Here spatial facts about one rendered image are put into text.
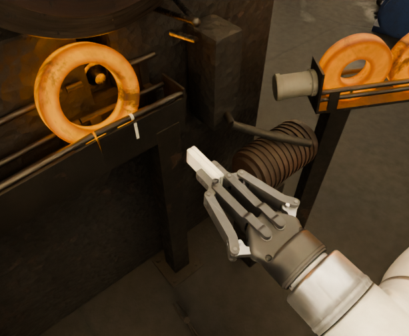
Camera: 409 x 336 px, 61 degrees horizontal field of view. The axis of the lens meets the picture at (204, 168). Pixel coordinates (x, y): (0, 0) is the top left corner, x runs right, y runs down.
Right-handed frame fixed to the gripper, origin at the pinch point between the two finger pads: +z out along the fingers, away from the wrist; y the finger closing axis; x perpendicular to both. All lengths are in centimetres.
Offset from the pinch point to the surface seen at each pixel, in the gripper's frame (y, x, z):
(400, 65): 53, -2, -3
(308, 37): 167, -82, 89
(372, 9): 235, -81, 85
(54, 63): -9.1, 6.3, 27.1
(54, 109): -12.2, 0.0, 24.4
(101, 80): -0.5, -3.5, 31.1
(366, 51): 45.4, 1.3, 2.8
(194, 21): 7.4, 15.0, 12.6
